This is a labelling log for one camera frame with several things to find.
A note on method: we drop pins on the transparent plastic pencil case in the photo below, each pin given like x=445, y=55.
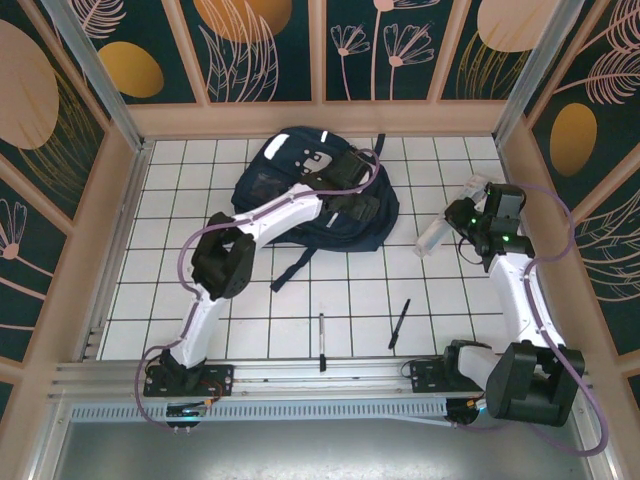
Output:
x=435, y=235

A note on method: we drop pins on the navy blue student backpack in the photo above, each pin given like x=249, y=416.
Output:
x=280, y=195

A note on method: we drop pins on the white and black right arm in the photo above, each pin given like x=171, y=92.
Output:
x=520, y=300

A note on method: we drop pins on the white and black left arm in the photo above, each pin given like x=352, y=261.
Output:
x=280, y=215

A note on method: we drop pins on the black pen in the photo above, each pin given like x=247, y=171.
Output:
x=399, y=325

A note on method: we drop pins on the white marker with black cap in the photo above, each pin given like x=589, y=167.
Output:
x=322, y=340

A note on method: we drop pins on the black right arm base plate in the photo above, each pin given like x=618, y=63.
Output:
x=425, y=375

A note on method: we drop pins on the aluminium frame post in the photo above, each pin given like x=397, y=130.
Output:
x=95, y=75
x=540, y=65

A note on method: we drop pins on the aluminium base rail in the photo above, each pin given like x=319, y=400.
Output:
x=300, y=380

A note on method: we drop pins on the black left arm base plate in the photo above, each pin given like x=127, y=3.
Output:
x=220, y=377

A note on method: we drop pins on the aluminium side rail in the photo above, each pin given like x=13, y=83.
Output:
x=117, y=250

